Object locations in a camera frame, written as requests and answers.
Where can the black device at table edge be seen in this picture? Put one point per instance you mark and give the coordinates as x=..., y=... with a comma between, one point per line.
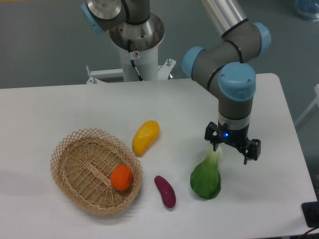
x=311, y=213

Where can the white frame at right edge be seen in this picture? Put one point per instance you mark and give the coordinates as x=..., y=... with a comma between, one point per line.
x=309, y=111

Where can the green bok choy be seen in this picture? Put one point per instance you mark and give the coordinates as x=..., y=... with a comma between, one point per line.
x=205, y=179

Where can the blue bag in background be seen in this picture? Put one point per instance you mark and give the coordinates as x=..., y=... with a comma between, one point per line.
x=308, y=9

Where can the orange fruit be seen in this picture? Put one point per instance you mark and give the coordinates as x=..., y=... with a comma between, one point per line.
x=121, y=177

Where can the purple sweet potato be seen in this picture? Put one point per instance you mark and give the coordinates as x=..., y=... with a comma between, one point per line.
x=166, y=191

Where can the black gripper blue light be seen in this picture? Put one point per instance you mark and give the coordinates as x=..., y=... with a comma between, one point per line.
x=234, y=138

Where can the woven wicker basket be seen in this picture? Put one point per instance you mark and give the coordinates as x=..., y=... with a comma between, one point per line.
x=81, y=167

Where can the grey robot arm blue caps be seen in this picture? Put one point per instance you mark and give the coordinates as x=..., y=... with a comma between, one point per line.
x=223, y=71

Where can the yellow mango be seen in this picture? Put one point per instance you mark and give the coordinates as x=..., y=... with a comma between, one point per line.
x=146, y=135

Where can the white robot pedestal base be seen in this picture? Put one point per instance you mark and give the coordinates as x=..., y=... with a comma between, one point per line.
x=138, y=47

